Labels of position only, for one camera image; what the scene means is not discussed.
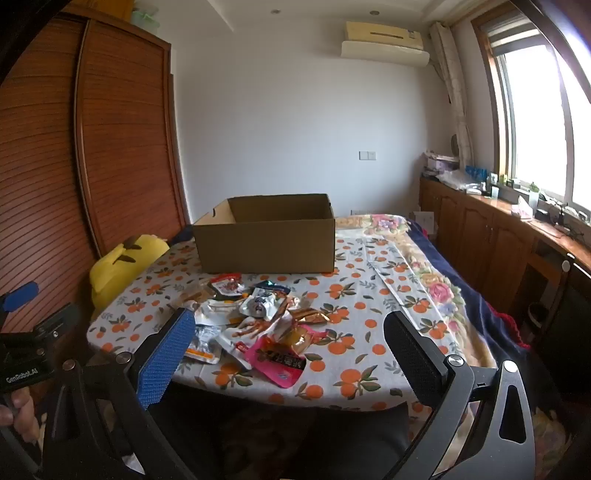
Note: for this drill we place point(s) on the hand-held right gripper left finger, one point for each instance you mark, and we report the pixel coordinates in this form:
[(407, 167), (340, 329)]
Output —
[(165, 357)]

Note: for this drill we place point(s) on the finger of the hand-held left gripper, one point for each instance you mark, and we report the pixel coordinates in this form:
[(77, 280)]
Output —
[(21, 293), (57, 319)]

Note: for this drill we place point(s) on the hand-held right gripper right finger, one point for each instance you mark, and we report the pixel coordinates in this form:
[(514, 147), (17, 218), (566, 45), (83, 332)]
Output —
[(413, 357)]

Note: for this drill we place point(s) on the brown cardboard box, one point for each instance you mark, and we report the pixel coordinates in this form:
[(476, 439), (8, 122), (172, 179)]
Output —
[(265, 240)]

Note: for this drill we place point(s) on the person's left hand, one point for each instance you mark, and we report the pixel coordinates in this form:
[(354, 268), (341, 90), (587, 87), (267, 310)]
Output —
[(18, 413)]

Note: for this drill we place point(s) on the clear packet orange label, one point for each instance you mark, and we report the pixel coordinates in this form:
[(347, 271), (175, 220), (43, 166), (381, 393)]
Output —
[(203, 344)]

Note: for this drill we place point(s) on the orange print tablecloth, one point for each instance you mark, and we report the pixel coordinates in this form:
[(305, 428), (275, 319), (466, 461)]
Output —
[(369, 332)]

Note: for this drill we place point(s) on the silver white snack packet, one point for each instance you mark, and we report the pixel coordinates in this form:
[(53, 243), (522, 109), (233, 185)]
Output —
[(217, 310)]

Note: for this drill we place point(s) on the floral blanket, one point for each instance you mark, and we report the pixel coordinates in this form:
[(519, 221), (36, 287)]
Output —
[(443, 286)]

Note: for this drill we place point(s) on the yellow plush toy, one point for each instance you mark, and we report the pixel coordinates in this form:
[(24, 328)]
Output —
[(120, 267)]

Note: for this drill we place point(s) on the red white snack packet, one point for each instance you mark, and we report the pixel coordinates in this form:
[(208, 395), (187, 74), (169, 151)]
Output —
[(228, 285)]

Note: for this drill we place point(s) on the yellow brown snack packet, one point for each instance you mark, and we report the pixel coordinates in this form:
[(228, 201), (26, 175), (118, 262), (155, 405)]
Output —
[(305, 338)]

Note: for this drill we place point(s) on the silver blue snack packet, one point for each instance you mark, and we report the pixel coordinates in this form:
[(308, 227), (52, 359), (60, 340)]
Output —
[(261, 302)]

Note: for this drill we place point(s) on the golden brown snack packet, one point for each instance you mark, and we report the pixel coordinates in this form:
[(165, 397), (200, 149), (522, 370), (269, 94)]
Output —
[(310, 316)]

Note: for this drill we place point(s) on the pink snack packet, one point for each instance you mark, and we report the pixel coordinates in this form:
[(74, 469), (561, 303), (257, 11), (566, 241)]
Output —
[(277, 364)]

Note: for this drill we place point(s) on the dark trash bin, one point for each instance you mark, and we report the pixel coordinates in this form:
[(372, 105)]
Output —
[(536, 316)]

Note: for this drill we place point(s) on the teal snack packet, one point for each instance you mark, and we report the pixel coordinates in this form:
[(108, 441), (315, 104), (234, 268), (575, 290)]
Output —
[(273, 285)]

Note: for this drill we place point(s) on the wooden cabinet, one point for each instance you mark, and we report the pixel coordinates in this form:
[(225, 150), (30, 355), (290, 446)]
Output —
[(480, 240)]

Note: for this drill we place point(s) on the white paper bag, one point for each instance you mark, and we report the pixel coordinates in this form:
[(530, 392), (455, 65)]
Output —
[(425, 221)]

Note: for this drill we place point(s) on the wooden wardrobe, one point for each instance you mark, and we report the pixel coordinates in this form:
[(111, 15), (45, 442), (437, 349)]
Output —
[(115, 138)]

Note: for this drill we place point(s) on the row of blue bottles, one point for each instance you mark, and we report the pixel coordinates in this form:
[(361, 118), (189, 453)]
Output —
[(477, 173)]

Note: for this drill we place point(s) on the stacked boxes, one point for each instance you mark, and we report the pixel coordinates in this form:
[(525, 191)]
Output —
[(438, 161)]

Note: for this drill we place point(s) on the pale curtain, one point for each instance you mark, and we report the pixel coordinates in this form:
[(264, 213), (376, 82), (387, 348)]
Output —
[(455, 92)]

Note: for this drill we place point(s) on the window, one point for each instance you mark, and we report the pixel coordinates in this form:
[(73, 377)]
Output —
[(535, 115)]

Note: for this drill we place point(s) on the green plastic container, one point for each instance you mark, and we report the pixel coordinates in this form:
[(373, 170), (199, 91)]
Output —
[(145, 19)]

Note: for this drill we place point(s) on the white wall switch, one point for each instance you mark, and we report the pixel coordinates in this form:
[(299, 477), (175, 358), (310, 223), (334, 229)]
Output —
[(367, 155)]

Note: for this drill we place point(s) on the wall air conditioner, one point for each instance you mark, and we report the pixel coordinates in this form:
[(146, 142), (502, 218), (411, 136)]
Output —
[(383, 46)]

